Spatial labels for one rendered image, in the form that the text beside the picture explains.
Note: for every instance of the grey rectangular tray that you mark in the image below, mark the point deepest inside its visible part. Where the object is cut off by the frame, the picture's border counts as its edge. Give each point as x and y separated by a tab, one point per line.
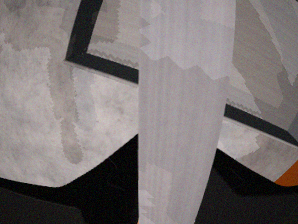
263	84

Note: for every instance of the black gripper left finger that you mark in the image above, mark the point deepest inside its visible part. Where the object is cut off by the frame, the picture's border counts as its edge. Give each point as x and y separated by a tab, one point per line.
107	194

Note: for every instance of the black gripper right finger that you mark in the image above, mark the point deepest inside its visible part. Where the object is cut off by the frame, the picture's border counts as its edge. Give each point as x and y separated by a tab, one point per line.
236	195

